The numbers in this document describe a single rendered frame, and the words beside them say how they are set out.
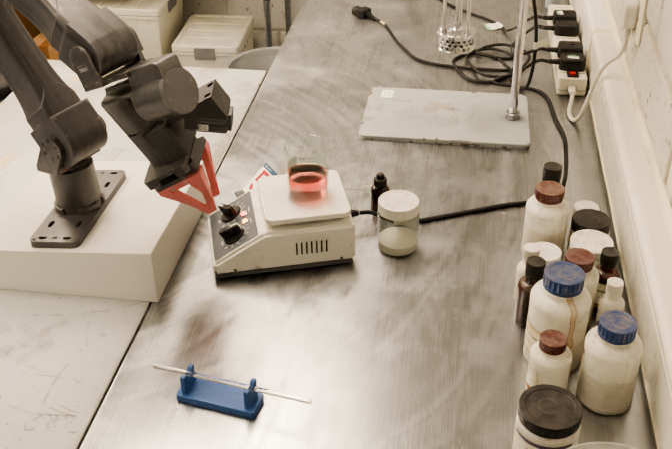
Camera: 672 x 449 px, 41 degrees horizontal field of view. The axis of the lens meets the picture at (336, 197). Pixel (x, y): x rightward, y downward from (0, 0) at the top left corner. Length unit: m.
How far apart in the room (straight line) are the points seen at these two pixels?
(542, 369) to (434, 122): 0.70
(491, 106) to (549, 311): 0.70
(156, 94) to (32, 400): 0.39
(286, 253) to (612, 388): 0.47
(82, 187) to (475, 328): 0.57
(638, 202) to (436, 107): 0.54
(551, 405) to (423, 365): 0.20
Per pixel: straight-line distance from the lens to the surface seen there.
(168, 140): 1.16
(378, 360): 1.15
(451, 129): 1.63
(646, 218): 1.27
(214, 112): 1.14
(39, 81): 1.27
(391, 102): 1.72
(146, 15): 3.56
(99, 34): 1.14
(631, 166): 1.38
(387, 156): 1.56
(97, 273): 1.26
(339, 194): 1.29
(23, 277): 1.32
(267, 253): 1.26
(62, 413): 1.14
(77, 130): 1.25
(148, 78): 1.11
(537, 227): 1.30
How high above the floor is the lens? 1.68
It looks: 32 degrees down
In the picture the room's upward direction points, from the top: 1 degrees counter-clockwise
